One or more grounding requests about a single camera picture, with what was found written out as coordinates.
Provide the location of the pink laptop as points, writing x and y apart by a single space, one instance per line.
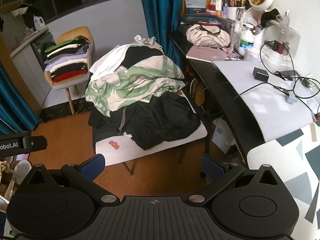
205 53

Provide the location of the small white folding table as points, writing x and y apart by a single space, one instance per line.
117 152

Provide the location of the white detergent bottle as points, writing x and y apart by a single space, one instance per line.
39 22

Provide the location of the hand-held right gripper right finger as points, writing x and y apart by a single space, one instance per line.
212 168

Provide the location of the blue face mask box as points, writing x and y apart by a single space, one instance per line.
196 3

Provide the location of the white brush cup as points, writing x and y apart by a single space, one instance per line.
233 13

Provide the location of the black top garment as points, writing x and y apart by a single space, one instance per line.
140 55

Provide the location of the grey cabinet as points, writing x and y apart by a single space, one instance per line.
25 62

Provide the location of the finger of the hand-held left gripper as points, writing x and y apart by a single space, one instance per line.
36 143

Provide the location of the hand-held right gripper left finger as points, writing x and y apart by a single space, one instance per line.
91 167

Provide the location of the black power adapter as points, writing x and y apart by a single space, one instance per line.
260 73

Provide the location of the clear spray bottle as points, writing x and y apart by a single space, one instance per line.
287 15

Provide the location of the white garment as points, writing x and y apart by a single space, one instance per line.
107 60

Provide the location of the green white patterned cloth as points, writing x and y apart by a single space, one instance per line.
140 80

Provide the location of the small grey cloth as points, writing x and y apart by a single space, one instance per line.
146 40

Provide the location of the white pump bottle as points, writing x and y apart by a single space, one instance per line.
246 42

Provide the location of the geometric patterned bed sheet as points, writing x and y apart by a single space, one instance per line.
282 160

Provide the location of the grey plug adapter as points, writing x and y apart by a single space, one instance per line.
290 99

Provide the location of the stack of folded clothes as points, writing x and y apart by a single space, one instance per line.
68 62

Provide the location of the black pants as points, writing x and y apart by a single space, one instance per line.
160 120

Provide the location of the black desk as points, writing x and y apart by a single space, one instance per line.
225 90

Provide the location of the beige cloth bag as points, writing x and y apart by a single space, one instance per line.
212 38

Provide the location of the cardboard box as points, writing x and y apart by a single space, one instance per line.
222 135

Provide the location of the clear plastic cosmetic case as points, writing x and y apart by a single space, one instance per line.
285 37

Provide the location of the wooden chair tan seat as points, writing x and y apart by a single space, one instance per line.
75 31

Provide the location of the teal curtain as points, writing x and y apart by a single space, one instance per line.
160 17
17 105

